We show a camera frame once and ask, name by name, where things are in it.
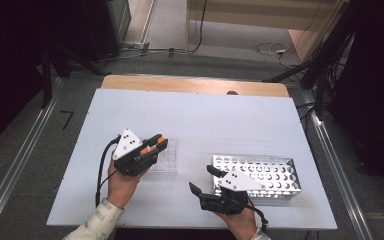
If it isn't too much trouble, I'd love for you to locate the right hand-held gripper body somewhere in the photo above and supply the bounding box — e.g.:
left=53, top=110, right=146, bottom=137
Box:
left=199, top=165, right=267, bottom=216

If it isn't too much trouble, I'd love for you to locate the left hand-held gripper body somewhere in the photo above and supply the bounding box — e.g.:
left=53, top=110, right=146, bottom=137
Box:
left=112, top=128, right=160, bottom=177

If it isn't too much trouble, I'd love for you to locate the clear plastic tube rack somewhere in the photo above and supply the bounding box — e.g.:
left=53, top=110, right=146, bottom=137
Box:
left=146, top=137, right=179, bottom=175

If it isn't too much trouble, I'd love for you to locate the perforated metal tube rack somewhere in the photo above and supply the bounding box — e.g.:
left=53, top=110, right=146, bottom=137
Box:
left=211, top=153, right=304, bottom=200

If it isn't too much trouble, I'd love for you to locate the person's right hand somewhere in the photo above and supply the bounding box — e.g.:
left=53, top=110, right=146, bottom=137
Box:
left=214, top=207, right=260, bottom=240

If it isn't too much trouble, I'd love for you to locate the person's left hand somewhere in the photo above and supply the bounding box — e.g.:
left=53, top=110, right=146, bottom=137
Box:
left=107, top=159, right=148, bottom=210

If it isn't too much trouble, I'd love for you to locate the white table board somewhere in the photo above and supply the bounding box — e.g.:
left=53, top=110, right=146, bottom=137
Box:
left=45, top=87, right=338, bottom=231

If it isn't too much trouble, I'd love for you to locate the wooden table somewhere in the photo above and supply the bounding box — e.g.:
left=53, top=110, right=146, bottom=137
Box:
left=100, top=74, right=291, bottom=99

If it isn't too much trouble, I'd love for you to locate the black metal stand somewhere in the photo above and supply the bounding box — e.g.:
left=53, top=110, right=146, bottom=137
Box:
left=40, top=44, right=54, bottom=110

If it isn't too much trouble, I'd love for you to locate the dark equipment cabinet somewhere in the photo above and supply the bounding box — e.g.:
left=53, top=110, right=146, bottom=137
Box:
left=79, top=0, right=132, bottom=64

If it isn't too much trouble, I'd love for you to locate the light wooden cabinet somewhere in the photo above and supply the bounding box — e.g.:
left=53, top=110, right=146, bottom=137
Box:
left=184, top=0, right=348, bottom=64

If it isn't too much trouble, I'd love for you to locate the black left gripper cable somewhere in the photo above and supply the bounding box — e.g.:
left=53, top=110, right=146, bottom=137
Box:
left=94, top=134, right=123, bottom=208

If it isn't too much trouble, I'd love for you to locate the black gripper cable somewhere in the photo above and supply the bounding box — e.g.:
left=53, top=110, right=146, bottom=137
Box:
left=244, top=202, right=270, bottom=233
left=94, top=134, right=123, bottom=208

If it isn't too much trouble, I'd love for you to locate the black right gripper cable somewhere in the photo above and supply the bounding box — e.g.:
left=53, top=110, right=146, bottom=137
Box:
left=244, top=202, right=270, bottom=233

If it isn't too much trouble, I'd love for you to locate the aluminium floor rail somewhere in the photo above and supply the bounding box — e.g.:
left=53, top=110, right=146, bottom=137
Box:
left=300, top=89, right=375, bottom=240
left=0, top=77, right=65, bottom=240

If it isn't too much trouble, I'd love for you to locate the black hanging cable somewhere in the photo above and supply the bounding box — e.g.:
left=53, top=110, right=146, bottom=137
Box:
left=189, top=0, right=209, bottom=55

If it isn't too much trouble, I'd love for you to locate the white floor cable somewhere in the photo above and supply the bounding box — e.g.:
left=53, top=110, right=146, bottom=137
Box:
left=253, top=41, right=294, bottom=69

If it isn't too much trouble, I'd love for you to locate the black stand with cables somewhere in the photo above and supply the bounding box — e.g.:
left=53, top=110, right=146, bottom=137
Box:
left=262, top=0, right=361, bottom=116

